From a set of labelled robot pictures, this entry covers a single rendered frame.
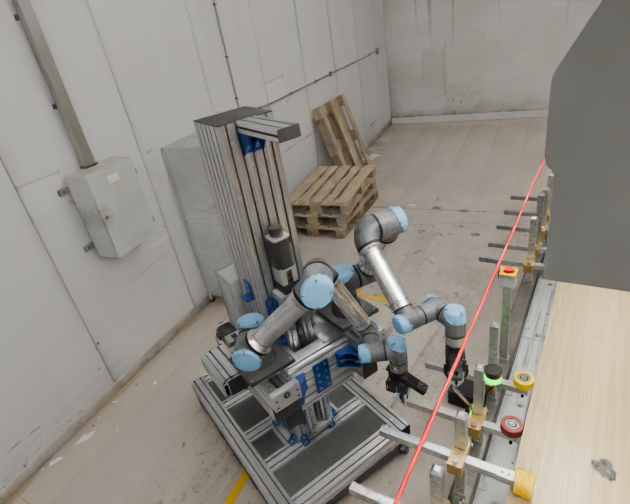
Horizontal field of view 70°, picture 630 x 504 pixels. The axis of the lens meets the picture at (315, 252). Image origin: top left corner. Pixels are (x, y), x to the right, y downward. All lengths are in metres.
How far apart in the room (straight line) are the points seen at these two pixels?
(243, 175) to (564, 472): 1.56
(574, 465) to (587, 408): 0.27
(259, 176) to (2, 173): 1.77
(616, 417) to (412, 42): 8.13
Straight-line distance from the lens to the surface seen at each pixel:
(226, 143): 1.80
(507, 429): 1.90
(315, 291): 1.57
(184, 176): 3.92
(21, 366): 3.42
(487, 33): 9.16
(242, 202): 1.87
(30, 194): 3.29
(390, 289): 1.68
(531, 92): 9.27
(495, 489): 2.10
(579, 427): 1.97
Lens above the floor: 2.36
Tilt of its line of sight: 28 degrees down
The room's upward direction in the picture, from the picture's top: 10 degrees counter-clockwise
